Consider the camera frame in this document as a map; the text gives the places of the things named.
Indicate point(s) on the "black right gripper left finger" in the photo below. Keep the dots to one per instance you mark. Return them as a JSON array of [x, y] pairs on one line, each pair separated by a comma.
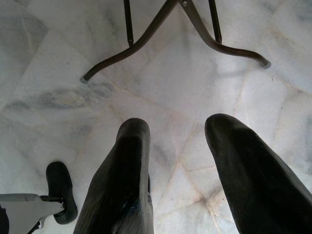
[[122, 182]]

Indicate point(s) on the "marble top folding table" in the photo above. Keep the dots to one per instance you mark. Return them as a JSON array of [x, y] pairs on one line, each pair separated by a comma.
[[129, 24]]

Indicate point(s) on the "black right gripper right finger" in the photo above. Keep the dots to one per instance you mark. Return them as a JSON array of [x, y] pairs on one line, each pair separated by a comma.
[[256, 185]]

